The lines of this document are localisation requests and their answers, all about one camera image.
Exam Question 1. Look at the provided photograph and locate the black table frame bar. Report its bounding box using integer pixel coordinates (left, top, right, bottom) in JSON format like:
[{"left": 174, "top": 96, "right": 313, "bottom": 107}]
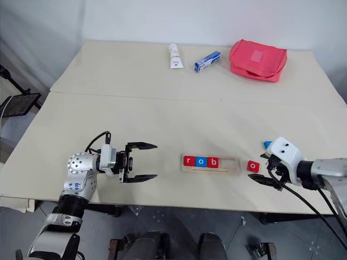
[
  {"left": 86, "top": 203, "right": 123, "bottom": 218},
  {"left": 259, "top": 212, "right": 321, "bottom": 225}
]

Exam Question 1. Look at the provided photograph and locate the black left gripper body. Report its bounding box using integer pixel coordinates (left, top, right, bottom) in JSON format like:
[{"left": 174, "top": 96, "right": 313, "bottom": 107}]
[{"left": 114, "top": 145, "right": 136, "bottom": 184}]

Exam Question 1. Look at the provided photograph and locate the blue and white carton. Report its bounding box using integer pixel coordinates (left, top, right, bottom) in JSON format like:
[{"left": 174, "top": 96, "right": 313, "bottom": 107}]
[{"left": 194, "top": 50, "right": 222, "bottom": 73}]

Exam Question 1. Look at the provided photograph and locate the rusty metal bracket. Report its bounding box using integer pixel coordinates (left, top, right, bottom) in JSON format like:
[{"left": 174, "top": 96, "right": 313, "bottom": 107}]
[
  {"left": 248, "top": 242, "right": 278, "bottom": 260},
  {"left": 108, "top": 235, "right": 130, "bottom": 260}
]

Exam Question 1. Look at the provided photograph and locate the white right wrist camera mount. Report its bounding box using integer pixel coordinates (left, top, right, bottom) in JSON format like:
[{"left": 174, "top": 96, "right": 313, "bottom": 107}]
[{"left": 266, "top": 136, "right": 306, "bottom": 186}]

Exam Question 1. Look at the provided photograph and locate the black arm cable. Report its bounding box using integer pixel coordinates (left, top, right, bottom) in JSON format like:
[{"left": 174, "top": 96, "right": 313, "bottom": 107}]
[
  {"left": 266, "top": 167, "right": 347, "bottom": 246},
  {"left": 84, "top": 131, "right": 112, "bottom": 154}
]

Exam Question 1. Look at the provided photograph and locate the white squeeze tube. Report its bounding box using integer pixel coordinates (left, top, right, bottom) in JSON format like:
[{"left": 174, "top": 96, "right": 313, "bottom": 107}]
[{"left": 168, "top": 43, "right": 184, "bottom": 70}]

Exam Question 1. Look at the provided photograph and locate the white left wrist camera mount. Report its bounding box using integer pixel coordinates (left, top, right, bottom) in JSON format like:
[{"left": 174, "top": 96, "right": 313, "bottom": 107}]
[{"left": 98, "top": 143, "right": 118, "bottom": 178}]

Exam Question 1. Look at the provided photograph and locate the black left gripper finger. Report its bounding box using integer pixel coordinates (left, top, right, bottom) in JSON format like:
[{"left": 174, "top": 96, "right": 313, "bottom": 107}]
[
  {"left": 125, "top": 141, "right": 158, "bottom": 153},
  {"left": 119, "top": 173, "right": 159, "bottom": 184}
]

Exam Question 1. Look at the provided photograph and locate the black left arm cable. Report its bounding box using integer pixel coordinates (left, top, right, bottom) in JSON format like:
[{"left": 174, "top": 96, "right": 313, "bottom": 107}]
[{"left": 84, "top": 131, "right": 112, "bottom": 154}]

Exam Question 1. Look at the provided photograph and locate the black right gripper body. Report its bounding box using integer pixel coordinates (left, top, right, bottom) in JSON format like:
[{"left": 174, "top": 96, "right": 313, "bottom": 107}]
[{"left": 264, "top": 154, "right": 290, "bottom": 190}]

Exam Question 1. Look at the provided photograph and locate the red letter tile o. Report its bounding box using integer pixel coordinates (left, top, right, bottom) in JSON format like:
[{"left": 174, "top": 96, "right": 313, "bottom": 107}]
[{"left": 246, "top": 160, "right": 261, "bottom": 173}]

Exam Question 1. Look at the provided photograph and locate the dark rounded shape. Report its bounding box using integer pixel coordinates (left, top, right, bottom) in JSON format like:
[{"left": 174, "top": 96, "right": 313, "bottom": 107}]
[
  {"left": 125, "top": 230, "right": 172, "bottom": 260},
  {"left": 198, "top": 232, "right": 228, "bottom": 260}
]

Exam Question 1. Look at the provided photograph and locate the wooden letter tray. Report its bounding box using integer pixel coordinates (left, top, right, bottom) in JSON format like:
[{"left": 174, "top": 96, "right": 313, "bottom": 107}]
[{"left": 180, "top": 153, "right": 242, "bottom": 177}]

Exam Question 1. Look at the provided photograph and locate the black stand plate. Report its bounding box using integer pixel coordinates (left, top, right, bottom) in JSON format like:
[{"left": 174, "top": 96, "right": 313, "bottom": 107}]
[{"left": 0, "top": 92, "right": 42, "bottom": 118}]

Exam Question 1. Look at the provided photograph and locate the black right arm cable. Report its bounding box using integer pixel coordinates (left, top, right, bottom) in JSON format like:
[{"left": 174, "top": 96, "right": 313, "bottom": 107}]
[{"left": 266, "top": 167, "right": 347, "bottom": 246}]

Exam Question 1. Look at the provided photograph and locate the white cable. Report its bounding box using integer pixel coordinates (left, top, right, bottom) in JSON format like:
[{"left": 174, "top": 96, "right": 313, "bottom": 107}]
[{"left": 0, "top": 95, "right": 14, "bottom": 120}]

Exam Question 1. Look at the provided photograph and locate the pink fabric pouch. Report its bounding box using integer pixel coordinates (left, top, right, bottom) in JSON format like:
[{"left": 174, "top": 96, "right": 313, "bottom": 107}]
[{"left": 228, "top": 38, "right": 288, "bottom": 83}]

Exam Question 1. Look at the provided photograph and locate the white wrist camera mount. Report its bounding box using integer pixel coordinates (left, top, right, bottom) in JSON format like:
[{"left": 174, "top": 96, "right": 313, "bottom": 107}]
[
  {"left": 98, "top": 143, "right": 118, "bottom": 178},
  {"left": 266, "top": 136, "right": 306, "bottom": 186}
]

